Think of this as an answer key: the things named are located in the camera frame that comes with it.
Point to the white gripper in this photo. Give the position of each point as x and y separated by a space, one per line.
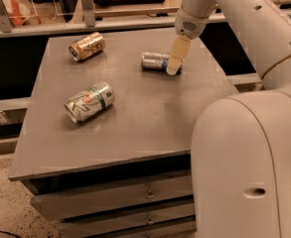
192 24

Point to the silver blue redbull can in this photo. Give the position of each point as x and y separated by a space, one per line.
154 61

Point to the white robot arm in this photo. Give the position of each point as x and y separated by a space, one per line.
241 145

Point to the orange brown soda can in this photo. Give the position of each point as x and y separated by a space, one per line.
87 47

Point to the white green soda can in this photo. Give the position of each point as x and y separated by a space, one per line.
90 101

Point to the grey drawer cabinet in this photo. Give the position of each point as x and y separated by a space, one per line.
146 131

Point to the orange white bag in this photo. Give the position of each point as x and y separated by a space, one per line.
20 14

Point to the bottom grey drawer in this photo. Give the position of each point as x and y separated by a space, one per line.
155 230

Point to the grey drawer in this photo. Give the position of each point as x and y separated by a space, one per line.
135 216
112 195
155 230

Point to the top grey drawer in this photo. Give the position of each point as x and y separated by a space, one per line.
112 195

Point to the middle grey drawer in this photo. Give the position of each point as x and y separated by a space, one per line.
135 216

